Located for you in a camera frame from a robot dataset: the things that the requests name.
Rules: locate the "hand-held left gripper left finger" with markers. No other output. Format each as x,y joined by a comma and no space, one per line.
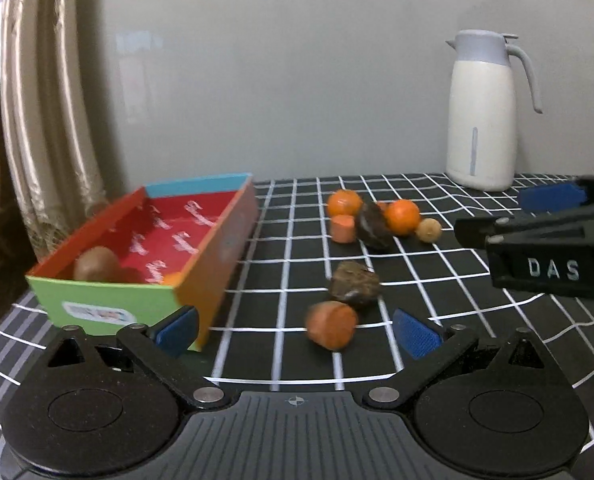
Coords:
177,331

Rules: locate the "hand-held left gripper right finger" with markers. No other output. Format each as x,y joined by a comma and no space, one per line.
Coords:
417,336

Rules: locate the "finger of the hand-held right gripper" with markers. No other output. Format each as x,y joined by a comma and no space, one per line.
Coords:
552,196
477,231

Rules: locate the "colourful cardboard box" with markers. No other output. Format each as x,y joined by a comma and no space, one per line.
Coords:
204,280

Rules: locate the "orange tangerine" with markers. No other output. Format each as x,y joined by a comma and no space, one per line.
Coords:
402,217
344,203

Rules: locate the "dark brown dried fruit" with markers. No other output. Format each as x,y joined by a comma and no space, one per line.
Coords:
354,284
372,227

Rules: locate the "large carrot piece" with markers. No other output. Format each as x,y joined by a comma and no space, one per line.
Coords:
331,326

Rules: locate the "small carrot piece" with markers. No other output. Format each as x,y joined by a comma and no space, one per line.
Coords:
343,229

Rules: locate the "small yellow round fruit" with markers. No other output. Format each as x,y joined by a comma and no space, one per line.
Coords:
428,230

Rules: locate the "small orange kumquat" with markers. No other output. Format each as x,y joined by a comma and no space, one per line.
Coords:
173,278

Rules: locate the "black grid tablecloth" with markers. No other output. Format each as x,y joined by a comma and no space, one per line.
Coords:
427,280

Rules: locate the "white thermos jug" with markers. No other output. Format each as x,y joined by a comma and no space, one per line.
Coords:
479,120

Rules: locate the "brown kiwi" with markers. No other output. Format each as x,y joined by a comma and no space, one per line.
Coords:
95,263

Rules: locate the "beige satin curtain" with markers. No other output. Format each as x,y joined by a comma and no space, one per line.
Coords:
52,110

